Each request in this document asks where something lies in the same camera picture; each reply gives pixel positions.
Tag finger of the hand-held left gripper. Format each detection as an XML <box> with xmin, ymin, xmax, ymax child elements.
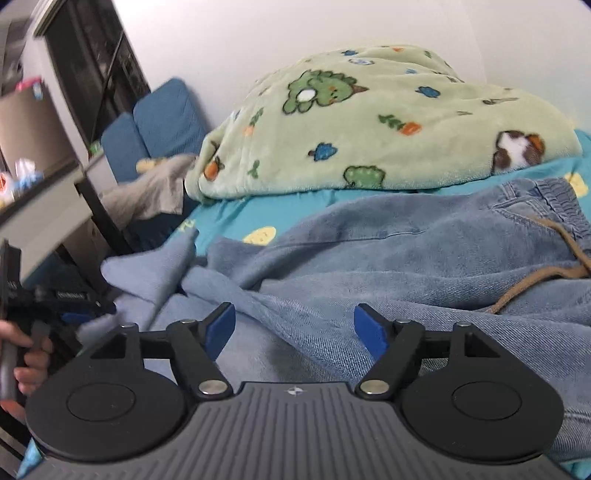
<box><xmin>28</xmin><ymin>286</ymin><xmax>117</xmax><ymax>326</ymax></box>

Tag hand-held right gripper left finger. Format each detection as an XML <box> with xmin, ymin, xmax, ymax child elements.
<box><xmin>88</xmin><ymin>302</ymin><xmax>237</xmax><ymax>401</ymax></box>

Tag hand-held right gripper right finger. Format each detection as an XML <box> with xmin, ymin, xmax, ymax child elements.
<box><xmin>353</xmin><ymin>304</ymin><xmax>504</xmax><ymax>401</ymax></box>

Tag blue denim pants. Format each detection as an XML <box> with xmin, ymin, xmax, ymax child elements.
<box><xmin>76</xmin><ymin>178</ymin><xmax>591</xmax><ymax>464</ymax></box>

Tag person's left hand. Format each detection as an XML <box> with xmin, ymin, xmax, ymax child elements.
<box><xmin>0</xmin><ymin>320</ymin><xmax>55</xmax><ymax>423</ymax></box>

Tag white and black desk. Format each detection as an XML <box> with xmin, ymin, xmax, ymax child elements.
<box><xmin>0</xmin><ymin>159</ymin><xmax>136</xmax><ymax>289</ymax></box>

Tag white and orange snack bag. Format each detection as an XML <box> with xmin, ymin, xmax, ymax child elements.
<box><xmin>0</xmin><ymin>172</ymin><xmax>16</xmax><ymax>209</ymax></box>

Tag white and blue snack bag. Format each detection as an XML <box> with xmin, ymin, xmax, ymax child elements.
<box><xmin>14</xmin><ymin>158</ymin><xmax>45</xmax><ymax>180</ymax></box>

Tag grey cloth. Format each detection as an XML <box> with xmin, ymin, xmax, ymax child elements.
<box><xmin>99</xmin><ymin>154</ymin><xmax>199</xmax><ymax>228</ymax></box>

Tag brown cardboard box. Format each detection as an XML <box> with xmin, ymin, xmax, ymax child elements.
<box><xmin>0</xmin><ymin>88</ymin><xmax>78</xmax><ymax>182</ymax></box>

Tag small blue cushion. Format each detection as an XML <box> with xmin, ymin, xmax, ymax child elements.
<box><xmin>100</xmin><ymin>113</ymin><xmax>149</xmax><ymax>184</ymax></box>

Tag pink packet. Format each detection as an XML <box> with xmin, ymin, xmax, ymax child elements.
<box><xmin>16</xmin><ymin>78</ymin><xmax>45</xmax><ymax>100</ymax></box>

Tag green printed fleece blanket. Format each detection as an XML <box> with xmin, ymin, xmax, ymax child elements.
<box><xmin>185</xmin><ymin>45</ymin><xmax>583</xmax><ymax>204</ymax></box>

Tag large blue cushion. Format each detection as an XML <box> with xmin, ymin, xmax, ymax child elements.
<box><xmin>133</xmin><ymin>78</ymin><xmax>209</xmax><ymax>158</ymax></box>

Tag dark window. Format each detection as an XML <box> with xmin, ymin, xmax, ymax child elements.
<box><xmin>34</xmin><ymin>0</ymin><xmax>152</xmax><ymax>145</ymax></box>

